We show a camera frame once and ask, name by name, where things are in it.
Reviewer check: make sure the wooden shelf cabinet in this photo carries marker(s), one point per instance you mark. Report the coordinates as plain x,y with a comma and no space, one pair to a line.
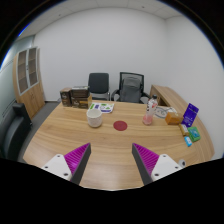
31,96

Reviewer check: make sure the black office chair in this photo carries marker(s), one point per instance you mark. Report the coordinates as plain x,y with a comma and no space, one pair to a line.
98,83

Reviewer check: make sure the small blue packet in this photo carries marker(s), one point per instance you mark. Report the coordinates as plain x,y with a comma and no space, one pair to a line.
188,141

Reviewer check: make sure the white bag with circle print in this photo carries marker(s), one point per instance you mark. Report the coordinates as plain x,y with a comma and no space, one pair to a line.
161,111

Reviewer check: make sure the grey backpack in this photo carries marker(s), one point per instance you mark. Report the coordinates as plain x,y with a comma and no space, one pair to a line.
130,90

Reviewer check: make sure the flat round red coaster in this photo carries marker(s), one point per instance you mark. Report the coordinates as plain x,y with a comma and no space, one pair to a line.
120,125

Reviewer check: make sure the orange cardboard box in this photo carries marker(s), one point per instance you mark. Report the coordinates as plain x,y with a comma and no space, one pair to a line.
173,118

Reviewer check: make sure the white paper cup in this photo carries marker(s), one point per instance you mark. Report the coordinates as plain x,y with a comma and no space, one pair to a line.
94,118

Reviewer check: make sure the black gift box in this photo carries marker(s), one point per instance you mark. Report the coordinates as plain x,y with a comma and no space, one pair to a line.
80,91

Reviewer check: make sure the clear bottle with pink drink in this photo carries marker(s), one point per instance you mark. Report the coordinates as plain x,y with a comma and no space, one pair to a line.
150,110

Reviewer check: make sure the white sticker sheet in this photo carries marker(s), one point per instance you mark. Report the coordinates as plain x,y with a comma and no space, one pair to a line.
104,107

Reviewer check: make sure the wooden side desk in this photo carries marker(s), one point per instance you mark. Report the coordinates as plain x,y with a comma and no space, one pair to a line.
170,95

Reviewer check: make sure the black mesh armchair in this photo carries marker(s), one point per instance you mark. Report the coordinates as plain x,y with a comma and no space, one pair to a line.
132,75

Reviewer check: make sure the green packet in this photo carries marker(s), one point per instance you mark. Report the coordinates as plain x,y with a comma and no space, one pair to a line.
194,134

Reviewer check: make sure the purple packet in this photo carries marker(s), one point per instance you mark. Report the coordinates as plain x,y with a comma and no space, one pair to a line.
190,115

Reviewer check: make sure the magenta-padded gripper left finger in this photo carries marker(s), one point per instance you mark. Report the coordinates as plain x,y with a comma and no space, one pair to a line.
58,165

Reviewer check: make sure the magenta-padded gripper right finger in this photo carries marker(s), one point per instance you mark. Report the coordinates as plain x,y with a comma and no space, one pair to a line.
165,164

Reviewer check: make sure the small yellow box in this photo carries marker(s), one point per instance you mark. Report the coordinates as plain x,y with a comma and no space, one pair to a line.
183,129

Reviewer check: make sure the dark brown carton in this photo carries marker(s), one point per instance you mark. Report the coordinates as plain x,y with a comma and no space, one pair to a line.
65,97

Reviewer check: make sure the black leather sofa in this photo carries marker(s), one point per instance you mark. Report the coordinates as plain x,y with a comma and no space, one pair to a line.
13,131

